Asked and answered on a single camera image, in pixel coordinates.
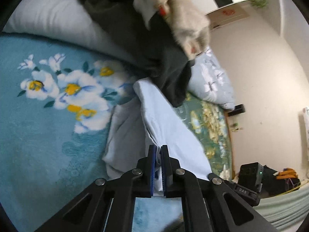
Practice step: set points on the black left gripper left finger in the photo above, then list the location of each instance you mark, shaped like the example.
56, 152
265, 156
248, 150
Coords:
135, 183

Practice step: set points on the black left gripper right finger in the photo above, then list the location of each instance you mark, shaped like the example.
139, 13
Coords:
183, 184

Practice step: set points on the light blue t-shirt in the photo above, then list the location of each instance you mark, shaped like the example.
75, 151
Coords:
149, 119

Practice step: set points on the black device with green light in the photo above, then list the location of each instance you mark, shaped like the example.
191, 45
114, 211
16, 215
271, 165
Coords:
250, 176

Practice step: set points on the pale green cloth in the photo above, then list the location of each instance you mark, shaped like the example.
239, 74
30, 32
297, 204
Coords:
285, 212

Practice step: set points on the yellow and black bag pile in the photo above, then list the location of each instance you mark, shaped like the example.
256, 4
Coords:
275, 183

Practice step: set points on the teal floral bed blanket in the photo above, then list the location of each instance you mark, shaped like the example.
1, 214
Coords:
57, 102

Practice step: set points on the dark grey garment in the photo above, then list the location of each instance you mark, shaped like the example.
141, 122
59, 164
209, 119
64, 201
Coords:
154, 50

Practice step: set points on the wooden door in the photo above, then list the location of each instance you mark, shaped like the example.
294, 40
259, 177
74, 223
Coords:
227, 15

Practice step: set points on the beige fuzzy garment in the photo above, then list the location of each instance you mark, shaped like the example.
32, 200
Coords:
189, 26

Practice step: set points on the light blue floral duvet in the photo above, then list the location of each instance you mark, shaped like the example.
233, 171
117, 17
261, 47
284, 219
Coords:
67, 20

